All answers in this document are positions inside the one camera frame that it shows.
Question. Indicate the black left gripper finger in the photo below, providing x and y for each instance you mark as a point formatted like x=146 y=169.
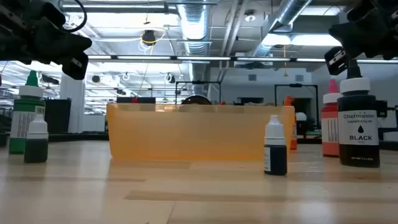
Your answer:
x=68 y=45
x=76 y=67

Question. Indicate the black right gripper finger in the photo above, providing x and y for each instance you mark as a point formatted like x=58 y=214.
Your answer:
x=357 y=39
x=337 y=61

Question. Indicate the large pink food colouring bottle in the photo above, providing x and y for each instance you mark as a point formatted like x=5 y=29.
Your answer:
x=329 y=124

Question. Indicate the large green food colouring bottle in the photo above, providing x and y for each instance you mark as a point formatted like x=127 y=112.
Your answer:
x=23 y=105

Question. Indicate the large black Chefmaster bottle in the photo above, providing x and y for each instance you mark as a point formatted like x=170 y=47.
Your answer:
x=357 y=149

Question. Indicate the small green dropper bottle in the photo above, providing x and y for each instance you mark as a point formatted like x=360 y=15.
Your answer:
x=35 y=151

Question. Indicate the white square pillar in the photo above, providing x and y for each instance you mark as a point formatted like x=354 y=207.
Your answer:
x=73 y=105

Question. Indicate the black cabinet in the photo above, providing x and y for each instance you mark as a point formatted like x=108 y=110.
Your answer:
x=59 y=115

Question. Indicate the black monitor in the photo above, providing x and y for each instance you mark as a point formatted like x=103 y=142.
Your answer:
x=382 y=109

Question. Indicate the white round object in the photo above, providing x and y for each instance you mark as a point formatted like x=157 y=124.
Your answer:
x=300 y=116

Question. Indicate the small red object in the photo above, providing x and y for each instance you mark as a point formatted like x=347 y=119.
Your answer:
x=134 y=100
x=222 y=103

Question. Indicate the small black dropper bottle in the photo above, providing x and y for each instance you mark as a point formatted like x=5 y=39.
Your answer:
x=275 y=158

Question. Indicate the black domed object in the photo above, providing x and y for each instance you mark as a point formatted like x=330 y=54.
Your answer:
x=196 y=99

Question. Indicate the long ceiling light bar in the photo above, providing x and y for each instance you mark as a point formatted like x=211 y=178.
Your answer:
x=202 y=58

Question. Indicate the orange translucent plastic bin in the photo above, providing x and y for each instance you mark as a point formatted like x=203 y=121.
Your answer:
x=186 y=133

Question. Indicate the black metal frame stand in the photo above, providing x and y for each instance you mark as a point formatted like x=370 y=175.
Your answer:
x=295 y=85
x=199 y=82

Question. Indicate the silver smooth ventilation duct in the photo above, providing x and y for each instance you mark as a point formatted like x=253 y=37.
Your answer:
x=280 y=15

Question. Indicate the silver ribbed ventilation duct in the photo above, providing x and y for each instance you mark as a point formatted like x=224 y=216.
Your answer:
x=194 y=25

